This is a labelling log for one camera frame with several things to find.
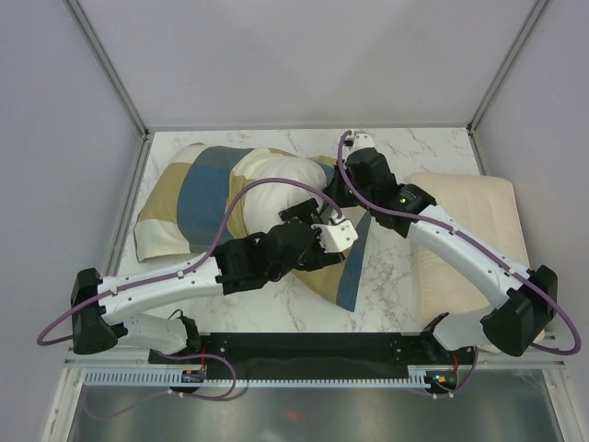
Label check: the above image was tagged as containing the white pillow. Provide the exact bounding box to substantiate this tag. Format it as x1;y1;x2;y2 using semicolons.
234;152;327;234

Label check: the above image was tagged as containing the blue beige checkered pillowcase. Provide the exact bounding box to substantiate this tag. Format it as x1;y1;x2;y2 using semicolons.
133;143;376;313

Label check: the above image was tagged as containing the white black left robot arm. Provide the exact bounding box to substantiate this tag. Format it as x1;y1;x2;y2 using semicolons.
71;199;357;363

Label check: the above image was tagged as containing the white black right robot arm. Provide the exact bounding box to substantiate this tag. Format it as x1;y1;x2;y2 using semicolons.
327;147;558;364

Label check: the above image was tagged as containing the cream pillow with bear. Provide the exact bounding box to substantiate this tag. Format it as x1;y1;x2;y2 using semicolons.
404;171;549;354

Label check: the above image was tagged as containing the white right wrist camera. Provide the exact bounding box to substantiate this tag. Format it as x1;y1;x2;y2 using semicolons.
344;131;375;153

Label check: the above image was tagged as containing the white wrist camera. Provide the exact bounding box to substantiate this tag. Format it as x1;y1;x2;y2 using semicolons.
312;219;359;253
344;131;375;153

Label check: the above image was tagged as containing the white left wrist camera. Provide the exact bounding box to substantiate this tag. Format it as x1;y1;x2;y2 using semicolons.
312;219;359;253

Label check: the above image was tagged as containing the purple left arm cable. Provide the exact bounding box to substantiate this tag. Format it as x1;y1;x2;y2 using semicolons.
36;177;344;421

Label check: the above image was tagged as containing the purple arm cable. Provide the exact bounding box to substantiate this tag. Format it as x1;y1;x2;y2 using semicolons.
36;177;344;421
335;130;582;401

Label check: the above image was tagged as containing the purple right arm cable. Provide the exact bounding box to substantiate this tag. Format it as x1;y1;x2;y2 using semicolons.
335;130;582;401

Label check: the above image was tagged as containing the white slotted cable duct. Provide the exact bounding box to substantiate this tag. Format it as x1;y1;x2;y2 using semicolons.
82;367;431;389

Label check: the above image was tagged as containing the aluminium right frame post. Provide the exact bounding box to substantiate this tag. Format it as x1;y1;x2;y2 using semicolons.
466;0;551;137

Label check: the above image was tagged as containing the aluminium frame post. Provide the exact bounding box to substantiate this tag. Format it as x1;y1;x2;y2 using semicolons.
466;0;551;137
63;0;150;141

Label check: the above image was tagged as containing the aluminium extrusion rail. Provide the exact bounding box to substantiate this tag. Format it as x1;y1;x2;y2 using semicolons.
65;332;563;367

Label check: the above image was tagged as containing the aluminium left frame post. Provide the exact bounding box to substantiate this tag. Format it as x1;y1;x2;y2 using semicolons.
63;0;150;141

